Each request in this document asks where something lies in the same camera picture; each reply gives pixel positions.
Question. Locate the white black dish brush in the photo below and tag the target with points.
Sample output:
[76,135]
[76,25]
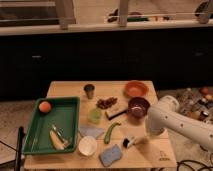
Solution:
[130,141]

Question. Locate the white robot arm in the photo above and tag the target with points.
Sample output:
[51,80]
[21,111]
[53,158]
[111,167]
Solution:
[164,114]

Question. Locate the bunch of brown grapes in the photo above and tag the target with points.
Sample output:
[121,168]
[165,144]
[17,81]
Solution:
[106,103]

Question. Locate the metal cup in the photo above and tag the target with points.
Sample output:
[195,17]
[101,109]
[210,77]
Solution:
[89,90]

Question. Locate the black tan block eraser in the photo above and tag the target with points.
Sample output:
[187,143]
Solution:
[114,112]

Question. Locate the orange bowl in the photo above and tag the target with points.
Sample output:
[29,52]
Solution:
[135,88]

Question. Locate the green plastic cup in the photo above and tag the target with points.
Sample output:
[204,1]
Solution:
[95,115]

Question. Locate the dark red bowl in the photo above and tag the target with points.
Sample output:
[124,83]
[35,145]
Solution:
[138,107]

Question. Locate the grey cloth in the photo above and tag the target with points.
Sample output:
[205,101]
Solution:
[94,132]

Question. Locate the white round bowl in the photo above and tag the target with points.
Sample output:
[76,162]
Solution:
[87,146]

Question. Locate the orange fruit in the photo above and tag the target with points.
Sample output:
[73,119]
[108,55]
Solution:
[45,107]

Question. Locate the green plastic tray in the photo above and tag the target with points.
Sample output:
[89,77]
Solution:
[61,112]

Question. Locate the metal fork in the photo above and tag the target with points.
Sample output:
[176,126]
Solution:
[65,142]

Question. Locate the blue sponge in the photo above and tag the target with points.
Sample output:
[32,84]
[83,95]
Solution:
[110,155]

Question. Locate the black stand pole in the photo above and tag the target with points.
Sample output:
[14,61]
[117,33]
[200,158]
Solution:
[18,154]

